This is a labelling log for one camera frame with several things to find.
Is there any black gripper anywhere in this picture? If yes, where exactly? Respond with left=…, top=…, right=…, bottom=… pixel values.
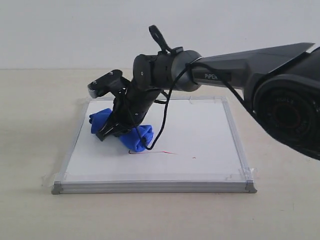
left=96, top=81, right=162, bottom=142

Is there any blue microfibre cloth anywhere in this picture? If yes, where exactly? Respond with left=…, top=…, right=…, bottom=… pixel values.
left=89, top=108, right=154, bottom=153

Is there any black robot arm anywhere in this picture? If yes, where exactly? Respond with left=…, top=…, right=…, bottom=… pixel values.
left=96, top=42, right=320, bottom=160

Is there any clear tape front left corner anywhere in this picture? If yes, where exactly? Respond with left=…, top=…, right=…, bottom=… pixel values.
left=41, top=172, right=68, bottom=188

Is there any clear tape back right corner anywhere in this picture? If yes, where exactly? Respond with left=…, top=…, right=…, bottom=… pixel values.
left=188, top=95, right=228, bottom=105

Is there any clear tape front right corner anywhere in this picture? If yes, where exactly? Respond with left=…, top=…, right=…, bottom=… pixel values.
left=225, top=167, right=260, bottom=182

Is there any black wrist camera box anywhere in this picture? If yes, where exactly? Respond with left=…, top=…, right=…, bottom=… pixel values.
left=87, top=69, right=131, bottom=99

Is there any white board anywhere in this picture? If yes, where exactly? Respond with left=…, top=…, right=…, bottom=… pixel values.
left=51, top=96, right=257, bottom=195

